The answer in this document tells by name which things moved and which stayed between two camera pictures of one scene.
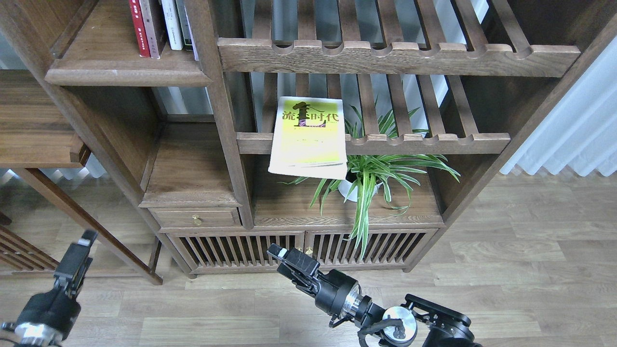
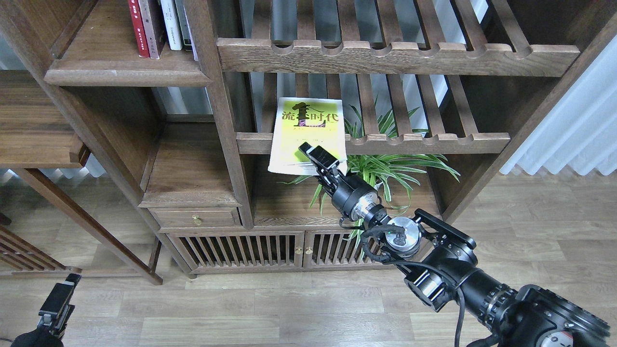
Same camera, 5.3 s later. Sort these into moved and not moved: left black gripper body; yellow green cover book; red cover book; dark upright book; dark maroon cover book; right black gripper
Moved: right black gripper; left black gripper body
Not moved: red cover book; yellow green cover book; dark upright book; dark maroon cover book
